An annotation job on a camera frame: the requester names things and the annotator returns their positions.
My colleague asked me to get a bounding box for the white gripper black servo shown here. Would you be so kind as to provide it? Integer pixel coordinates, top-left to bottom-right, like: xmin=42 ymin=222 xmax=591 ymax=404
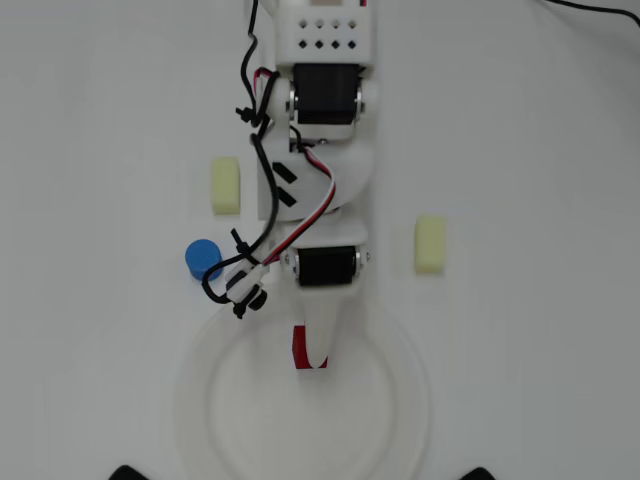
xmin=279 ymin=206 xmax=372 ymax=370

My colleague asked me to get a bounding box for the small white gripper camera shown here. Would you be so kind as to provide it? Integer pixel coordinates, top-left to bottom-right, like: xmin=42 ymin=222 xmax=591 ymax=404
xmin=224 ymin=259 xmax=269 ymax=315

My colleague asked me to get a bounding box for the black stand foot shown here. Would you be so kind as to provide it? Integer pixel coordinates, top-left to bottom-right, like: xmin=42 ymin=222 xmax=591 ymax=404
xmin=108 ymin=464 xmax=152 ymax=480
xmin=456 ymin=465 xmax=504 ymax=480

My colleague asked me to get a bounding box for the red white black servo wire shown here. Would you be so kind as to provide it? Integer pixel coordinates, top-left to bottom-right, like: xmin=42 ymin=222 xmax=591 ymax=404
xmin=253 ymin=67 xmax=338 ymax=269

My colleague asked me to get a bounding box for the red cube block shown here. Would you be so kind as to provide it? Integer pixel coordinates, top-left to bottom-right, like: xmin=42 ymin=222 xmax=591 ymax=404
xmin=291 ymin=324 xmax=330 ymax=372

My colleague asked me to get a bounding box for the blue cylinder block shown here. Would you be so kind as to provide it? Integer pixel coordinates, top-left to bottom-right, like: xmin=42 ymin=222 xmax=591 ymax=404
xmin=184 ymin=238 xmax=224 ymax=283

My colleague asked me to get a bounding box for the thin black power cable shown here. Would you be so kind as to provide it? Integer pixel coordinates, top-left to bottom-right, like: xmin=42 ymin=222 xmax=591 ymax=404
xmin=542 ymin=0 xmax=640 ymax=27

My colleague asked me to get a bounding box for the pale yellow rectangular block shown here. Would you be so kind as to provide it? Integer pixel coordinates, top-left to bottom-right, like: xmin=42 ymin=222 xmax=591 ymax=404
xmin=413 ymin=214 xmax=447 ymax=276
xmin=210 ymin=156 xmax=242 ymax=217

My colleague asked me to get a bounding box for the white paper plate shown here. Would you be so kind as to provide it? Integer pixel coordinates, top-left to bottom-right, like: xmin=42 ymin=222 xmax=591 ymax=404
xmin=173 ymin=284 xmax=432 ymax=480

